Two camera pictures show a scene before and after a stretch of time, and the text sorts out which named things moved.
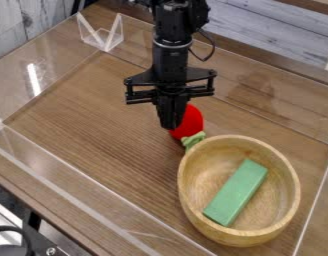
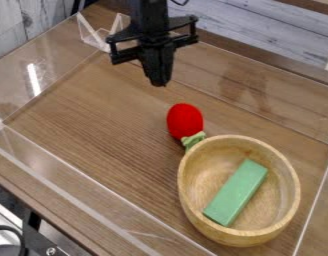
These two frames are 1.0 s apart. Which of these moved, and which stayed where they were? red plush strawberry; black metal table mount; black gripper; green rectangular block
Moved: black gripper
Stayed: black metal table mount; red plush strawberry; green rectangular block
